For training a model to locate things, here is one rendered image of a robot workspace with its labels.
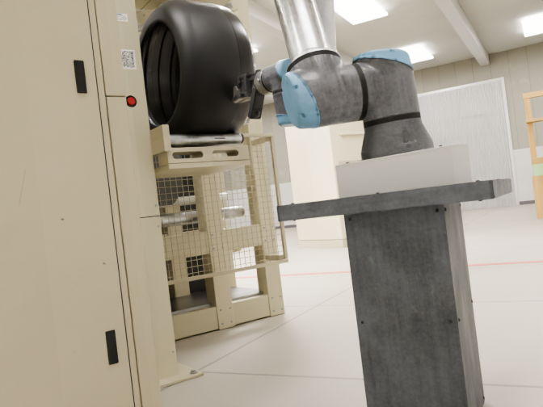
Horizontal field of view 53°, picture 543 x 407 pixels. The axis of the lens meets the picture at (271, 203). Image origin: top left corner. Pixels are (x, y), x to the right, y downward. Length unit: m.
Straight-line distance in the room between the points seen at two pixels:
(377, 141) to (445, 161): 0.19
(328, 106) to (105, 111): 0.53
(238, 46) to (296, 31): 0.70
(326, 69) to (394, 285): 0.56
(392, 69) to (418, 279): 0.53
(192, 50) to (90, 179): 0.94
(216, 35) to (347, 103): 0.88
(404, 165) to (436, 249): 0.21
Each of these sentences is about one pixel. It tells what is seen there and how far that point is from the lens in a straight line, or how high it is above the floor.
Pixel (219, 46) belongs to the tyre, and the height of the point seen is 1.22.
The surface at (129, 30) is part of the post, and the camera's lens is 2.22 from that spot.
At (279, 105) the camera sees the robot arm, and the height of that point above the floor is 0.93.
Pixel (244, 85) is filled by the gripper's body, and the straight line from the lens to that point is 2.01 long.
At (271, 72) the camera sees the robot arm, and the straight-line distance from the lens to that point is 1.86.
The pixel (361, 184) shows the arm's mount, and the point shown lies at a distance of 1.36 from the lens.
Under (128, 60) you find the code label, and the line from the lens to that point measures 2.18.
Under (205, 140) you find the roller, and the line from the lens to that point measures 2.15.
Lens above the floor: 0.59
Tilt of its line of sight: 1 degrees up
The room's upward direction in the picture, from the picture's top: 7 degrees counter-clockwise
